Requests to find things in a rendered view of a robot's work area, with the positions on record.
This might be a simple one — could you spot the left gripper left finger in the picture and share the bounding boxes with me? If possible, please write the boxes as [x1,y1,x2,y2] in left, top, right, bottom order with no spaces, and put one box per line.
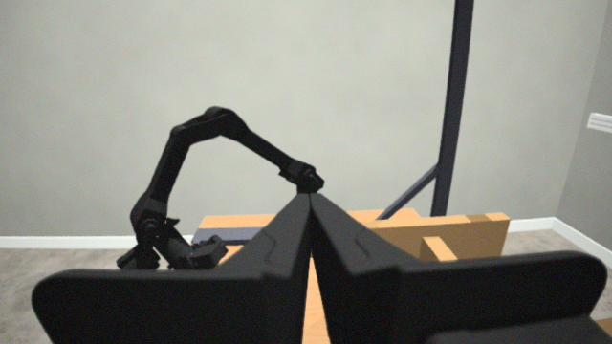
[32,193,311,344]

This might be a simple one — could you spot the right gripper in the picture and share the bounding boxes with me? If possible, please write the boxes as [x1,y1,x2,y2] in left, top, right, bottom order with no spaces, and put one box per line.
[166,243,229,269]

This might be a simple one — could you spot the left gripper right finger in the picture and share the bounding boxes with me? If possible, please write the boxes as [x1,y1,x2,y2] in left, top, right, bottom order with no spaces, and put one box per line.
[309,193,607,344]

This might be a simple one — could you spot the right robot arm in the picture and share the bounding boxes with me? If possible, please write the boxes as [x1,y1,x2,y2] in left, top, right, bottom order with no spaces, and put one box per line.
[117,106,325,269]

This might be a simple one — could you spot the wooden rail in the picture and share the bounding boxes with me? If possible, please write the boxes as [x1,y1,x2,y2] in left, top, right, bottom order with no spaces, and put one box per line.
[419,236,458,262]

